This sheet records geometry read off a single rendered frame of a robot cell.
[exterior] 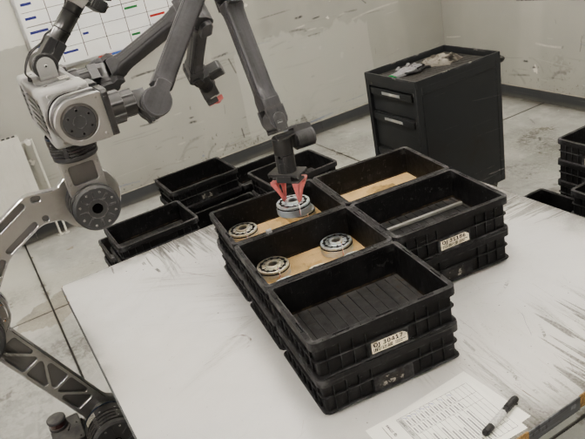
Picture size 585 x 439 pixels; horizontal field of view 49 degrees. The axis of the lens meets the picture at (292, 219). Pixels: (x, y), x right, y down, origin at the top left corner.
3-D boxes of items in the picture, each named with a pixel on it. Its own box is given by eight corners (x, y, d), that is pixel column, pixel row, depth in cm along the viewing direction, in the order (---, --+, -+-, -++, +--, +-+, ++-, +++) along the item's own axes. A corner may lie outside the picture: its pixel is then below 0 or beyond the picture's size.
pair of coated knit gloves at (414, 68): (399, 80, 348) (398, 75, 347) (378, 76, 364) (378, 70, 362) (433, 67, 358) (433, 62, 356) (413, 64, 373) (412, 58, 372)
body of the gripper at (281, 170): (277, 172, 193) (272, 148, 189) (308, 172, 188) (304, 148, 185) (267, 180, 187) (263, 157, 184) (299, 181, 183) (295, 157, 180)
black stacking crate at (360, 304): (319, 386, 152) (310, 347, 147) (275, 325, 177) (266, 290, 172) (459, 325, 162) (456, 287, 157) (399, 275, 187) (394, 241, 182)
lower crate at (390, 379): (326, 421, 156) (318, 383, 151) (282, 355, 182) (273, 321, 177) (463, 359, 167) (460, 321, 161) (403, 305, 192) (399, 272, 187)
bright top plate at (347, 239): (327, 253, 197) (326, 252, 197) (315, 240, 206) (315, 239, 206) (357, 244, 199) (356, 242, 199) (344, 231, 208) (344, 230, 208)
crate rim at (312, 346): (311, 354, 147) (309, 347, 146) (267, 296, 173) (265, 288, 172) (457, 293, 158) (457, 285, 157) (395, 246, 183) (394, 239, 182)
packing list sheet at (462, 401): (425, 498, 132) (424, 496, 131) (359, 434, 151) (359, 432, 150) (538, 421, 144) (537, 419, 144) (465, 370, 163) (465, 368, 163)
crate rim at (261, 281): (267, 295, 173) (265, 288, 172) (234, 252, 199) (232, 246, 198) (395, 246, 183) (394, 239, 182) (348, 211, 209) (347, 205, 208)
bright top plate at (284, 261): (263, 279, 191) (263, 277, 191) (252, 265, 200) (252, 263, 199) (294, 266, 194) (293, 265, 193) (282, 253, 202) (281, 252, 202)
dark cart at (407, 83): (430, 234, 367) (414, 82, 328) (383, 212, 404) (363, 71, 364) (507, 198, 389) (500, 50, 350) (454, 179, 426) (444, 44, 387)
